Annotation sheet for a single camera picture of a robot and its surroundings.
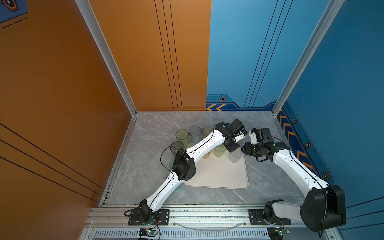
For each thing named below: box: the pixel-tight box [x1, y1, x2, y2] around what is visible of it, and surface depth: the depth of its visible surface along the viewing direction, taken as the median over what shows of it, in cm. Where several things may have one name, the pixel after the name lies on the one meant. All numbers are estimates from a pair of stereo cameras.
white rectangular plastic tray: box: [183, 150, 249, 190], surface depth 92 cm
